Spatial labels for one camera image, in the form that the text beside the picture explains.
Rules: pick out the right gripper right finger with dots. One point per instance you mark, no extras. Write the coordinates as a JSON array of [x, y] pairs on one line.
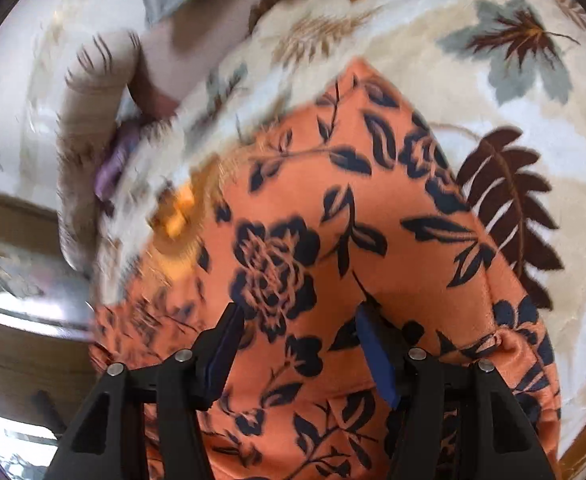
[[446, 421]]

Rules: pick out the orange black floral garment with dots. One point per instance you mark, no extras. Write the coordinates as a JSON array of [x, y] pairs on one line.
[[347, 200]]

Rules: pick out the striped beige bolster pillow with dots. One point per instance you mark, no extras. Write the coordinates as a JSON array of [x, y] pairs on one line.
[[94, 85]]

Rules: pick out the cream leaf-print blanket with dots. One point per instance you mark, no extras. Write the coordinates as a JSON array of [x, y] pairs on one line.
[[501, 84]]

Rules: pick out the mauve bed sheet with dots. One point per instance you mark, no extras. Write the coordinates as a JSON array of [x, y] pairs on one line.
[[180, 51]]

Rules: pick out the purple cloth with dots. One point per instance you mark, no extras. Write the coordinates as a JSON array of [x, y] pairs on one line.
[[123, 144]]

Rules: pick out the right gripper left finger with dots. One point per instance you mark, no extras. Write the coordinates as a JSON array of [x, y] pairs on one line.
[[106, 437]]

